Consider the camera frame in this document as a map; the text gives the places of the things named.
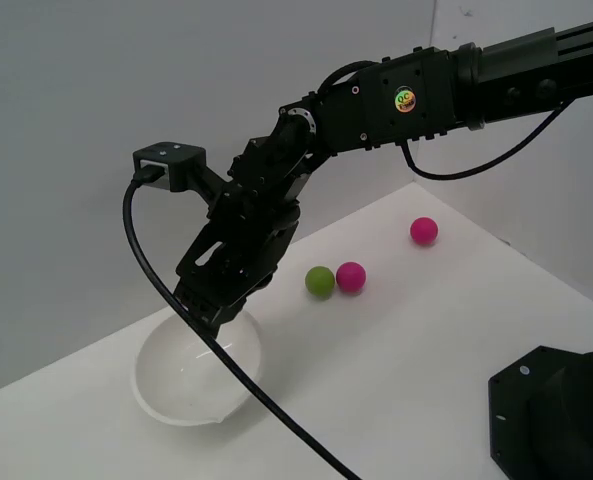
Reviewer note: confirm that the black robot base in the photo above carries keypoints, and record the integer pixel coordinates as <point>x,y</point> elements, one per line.
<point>556,410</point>

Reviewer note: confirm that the holographic QC sticker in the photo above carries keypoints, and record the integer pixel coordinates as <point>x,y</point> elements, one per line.
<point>404,100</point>

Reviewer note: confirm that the green golf ball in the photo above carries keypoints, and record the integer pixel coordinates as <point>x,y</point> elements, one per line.
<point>319,281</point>

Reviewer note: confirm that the pink golf ball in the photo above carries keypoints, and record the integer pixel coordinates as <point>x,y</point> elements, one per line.
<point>351,276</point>
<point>424,230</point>

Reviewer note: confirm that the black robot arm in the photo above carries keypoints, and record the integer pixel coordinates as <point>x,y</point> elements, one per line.
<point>366,115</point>

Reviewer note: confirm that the white bowl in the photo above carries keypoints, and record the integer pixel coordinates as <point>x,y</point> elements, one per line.
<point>186,390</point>

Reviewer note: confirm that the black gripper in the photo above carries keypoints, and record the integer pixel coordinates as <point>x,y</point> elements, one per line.
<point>246,240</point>

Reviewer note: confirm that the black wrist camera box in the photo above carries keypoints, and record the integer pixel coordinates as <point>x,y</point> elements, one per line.
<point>176,155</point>

